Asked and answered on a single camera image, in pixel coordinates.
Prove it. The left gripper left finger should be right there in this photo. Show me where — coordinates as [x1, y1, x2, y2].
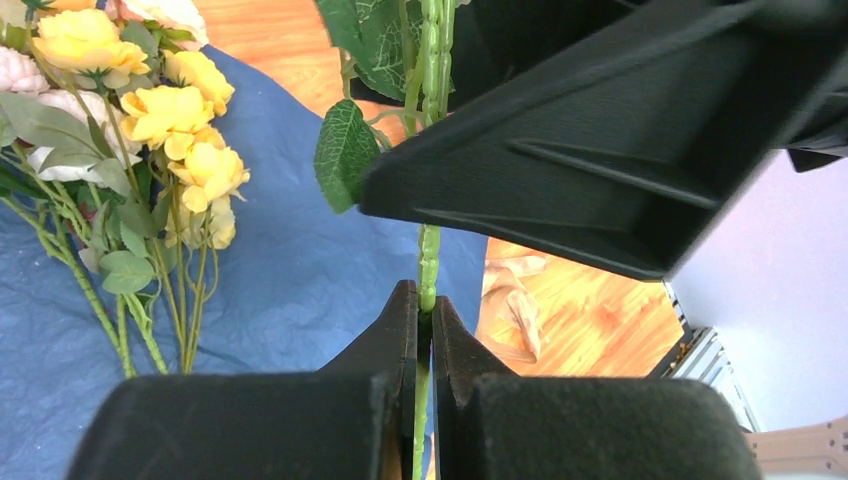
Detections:
[68, 280, 418, 479]

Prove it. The flower bouquet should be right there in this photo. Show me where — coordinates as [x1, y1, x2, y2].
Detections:
[1, 1, 250, 376]

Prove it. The pink rose stem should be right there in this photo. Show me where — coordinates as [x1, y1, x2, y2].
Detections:
[313, 1, 457, 479]

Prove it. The tan ribbon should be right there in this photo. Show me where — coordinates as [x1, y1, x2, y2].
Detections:
[475, 255, 549, 364]

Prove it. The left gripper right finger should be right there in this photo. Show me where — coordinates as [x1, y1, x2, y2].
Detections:
[432, 296, 761, 479]

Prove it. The aluminium rail frame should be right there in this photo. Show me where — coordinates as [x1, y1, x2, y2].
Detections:
[648, 281, 761, 432]

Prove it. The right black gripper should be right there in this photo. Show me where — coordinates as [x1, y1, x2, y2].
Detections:
[360, 1, 847, 280]

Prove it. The blue wrapping paper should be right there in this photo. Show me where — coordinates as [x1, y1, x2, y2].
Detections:
[0, 44, 490, 480]

